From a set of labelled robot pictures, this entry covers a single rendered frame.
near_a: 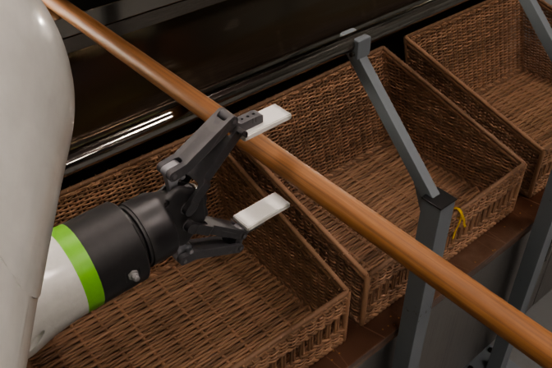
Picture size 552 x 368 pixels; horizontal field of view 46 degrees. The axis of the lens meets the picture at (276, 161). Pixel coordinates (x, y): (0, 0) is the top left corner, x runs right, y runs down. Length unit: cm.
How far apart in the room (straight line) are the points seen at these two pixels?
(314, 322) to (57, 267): 68
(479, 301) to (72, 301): 38
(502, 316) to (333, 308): 65
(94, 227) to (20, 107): 48
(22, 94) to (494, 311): 52
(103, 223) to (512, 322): 40
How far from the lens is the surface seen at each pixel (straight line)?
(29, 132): 20
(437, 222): 115
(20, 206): 19
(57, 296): 65
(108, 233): 67
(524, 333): 64
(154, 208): 69
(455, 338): 177
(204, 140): 70
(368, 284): 131
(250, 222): 81
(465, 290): 66
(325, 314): 126
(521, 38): 231
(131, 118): 133
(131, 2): 128
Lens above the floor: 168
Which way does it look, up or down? 38 degrees down
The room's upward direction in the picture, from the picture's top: straight up
